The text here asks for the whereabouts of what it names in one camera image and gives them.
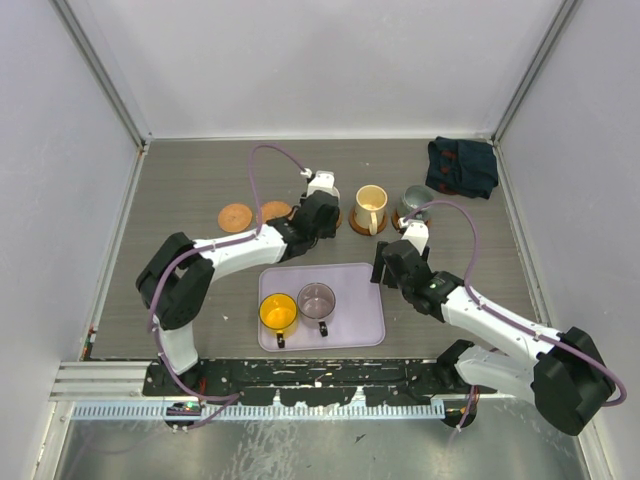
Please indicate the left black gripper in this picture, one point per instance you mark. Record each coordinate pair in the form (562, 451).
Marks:
(330, 229)

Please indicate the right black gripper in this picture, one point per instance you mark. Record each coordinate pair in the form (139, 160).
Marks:
(378, 269)

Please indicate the brown wooden coaster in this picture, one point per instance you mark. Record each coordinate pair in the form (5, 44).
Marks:
(339, 219)
(365, 231)

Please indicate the woven rattan coaster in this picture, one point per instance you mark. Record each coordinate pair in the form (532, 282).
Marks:
(235, 218)
(396, 219)
(274, 209)

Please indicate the cream mug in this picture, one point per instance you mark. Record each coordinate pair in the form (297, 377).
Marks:
(370, 208)

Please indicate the grey green mug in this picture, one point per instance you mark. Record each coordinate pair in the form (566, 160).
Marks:
(412, 198)

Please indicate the purple glass mug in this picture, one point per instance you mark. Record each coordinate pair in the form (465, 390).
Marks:
(317, 303)

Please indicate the yellow mug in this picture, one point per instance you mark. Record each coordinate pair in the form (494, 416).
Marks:
(278, 314)

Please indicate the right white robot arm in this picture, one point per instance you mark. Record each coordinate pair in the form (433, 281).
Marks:
(560, 373)

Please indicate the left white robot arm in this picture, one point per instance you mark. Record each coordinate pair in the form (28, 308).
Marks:
(174, 283)

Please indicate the lavender plastic tray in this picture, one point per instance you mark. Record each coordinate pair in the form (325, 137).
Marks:
(358, 318)

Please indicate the dark blue folded cloth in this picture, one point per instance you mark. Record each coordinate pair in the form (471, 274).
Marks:
(462, 167)

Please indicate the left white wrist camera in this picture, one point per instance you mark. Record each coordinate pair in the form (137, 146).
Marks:
(319, 180)

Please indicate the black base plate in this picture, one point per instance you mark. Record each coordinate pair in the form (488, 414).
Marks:
(314, 382)

